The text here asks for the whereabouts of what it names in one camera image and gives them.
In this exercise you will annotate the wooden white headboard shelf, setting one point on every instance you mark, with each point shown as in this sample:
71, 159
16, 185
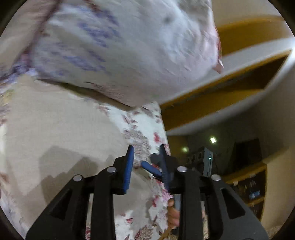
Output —
257, 54

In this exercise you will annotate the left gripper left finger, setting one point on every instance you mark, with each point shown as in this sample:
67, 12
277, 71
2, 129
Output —
65, 216

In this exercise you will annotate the beige knitted garment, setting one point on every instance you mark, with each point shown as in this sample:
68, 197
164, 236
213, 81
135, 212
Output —
51, 134

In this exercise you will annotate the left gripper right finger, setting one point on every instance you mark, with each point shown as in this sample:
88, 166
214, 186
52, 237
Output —
228, 217

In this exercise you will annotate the person's right hand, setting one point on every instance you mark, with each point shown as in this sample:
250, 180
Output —
173, 215

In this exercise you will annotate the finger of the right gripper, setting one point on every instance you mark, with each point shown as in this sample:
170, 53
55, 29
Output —
151, 169
155, 159

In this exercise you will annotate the floral bed sheet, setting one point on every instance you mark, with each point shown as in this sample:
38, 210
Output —
141, 213

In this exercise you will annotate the pale patterned pillow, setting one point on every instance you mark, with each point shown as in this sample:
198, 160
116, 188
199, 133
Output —
131, 51

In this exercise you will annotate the dark electronic device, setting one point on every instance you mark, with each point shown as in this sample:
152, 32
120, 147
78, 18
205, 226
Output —
202, 161

